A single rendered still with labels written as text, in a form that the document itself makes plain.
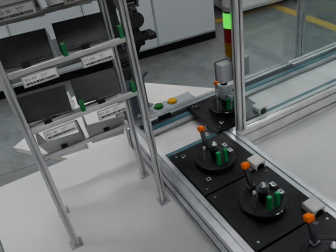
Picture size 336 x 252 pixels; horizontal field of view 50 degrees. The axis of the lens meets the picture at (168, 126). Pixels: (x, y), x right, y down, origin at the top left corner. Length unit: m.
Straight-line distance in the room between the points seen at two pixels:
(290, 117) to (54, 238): 1.01
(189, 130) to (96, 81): 0.59
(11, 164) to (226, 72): 2.44
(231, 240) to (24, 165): 2.47
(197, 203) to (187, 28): 3.72
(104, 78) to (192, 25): 3.72
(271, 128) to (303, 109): 0.17
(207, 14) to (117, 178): 3.58
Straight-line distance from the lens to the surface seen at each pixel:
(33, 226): 1.40
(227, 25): 1.24
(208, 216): 1.10
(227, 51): 1.28
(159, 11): 4.51
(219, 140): 1.35
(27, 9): 0.89
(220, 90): 1.48
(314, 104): 1.65
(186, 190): 1.18
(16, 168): 3.29
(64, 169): 1.58
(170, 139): 1.49
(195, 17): 4.71
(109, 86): 1.05
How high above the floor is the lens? 1.79
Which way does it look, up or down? 34 degrees down
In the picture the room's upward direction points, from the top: 10 degrees counter-clockwise
